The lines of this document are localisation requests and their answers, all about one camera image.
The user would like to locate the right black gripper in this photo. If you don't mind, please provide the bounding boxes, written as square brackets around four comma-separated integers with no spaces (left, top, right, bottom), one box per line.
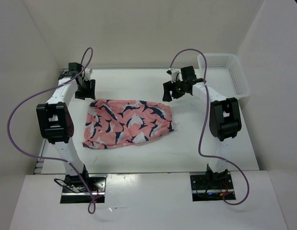
[162,77,186,102]

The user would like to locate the pink shark print shorts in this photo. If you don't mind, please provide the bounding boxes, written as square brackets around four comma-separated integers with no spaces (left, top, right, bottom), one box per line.
[82,99,175,150]

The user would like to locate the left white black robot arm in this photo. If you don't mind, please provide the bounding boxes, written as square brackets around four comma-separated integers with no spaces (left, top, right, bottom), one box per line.
[36,62,95,192]

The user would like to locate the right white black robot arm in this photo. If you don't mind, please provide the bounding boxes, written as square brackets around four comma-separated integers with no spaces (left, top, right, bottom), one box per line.
[163,66,242,188]

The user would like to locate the white plastic mesh basket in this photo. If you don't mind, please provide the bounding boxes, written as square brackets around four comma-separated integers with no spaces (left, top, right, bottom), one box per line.
[197,53,250,100]

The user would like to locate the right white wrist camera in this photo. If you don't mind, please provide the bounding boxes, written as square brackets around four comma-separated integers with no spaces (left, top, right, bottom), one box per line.
[166,68,180,82]

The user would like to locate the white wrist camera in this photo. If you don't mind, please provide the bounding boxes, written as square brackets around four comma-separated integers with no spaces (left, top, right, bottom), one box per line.
[166,68,180,82]
[82,68,93,81]

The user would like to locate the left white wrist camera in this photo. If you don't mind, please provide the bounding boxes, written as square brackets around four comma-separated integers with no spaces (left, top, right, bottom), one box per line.
[82,68,93,81]

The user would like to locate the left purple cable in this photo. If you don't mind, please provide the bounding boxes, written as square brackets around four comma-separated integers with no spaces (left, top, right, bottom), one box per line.
[7,47,105,214]

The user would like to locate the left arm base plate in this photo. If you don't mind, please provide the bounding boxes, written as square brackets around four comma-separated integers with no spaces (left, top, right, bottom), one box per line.
[54,174,107,204]

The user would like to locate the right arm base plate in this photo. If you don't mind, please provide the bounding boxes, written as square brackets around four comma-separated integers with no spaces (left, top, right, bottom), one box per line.
[190,172,236,202]

